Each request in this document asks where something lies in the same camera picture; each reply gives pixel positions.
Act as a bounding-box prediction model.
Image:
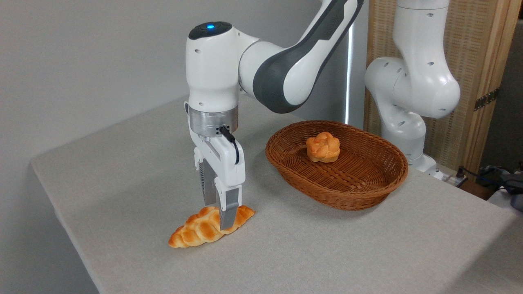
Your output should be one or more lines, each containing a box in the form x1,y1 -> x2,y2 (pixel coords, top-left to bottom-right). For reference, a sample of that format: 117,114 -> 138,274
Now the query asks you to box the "metal screen hinge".
474,88 -> 500,111

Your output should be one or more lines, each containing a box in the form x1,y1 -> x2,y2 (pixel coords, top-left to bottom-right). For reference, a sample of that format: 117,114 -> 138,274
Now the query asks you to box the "grey tablecloth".
31,86 -> 516,294

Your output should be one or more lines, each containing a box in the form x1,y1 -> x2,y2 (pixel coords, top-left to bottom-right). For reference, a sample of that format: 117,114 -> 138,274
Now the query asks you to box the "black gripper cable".
217,126 -> 240,165

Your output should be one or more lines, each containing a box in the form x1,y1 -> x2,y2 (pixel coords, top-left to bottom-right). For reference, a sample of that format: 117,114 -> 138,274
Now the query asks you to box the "long braided bread loaf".
168,205 -> 255,249

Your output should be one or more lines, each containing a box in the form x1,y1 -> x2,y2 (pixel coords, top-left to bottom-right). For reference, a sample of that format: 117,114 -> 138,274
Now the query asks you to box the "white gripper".
189,122 -> 246,231

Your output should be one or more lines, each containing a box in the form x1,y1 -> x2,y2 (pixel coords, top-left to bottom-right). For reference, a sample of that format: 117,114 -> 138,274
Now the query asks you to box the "round knotted bread roll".
306,131 -> 341,163

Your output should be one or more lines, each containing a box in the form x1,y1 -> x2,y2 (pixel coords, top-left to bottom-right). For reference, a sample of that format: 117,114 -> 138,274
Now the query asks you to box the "brown wicker oval basket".
265,120 -> 409,211

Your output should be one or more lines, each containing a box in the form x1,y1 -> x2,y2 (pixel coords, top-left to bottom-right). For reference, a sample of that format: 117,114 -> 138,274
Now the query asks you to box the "dark cable bundle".
466,163 -> 523,212

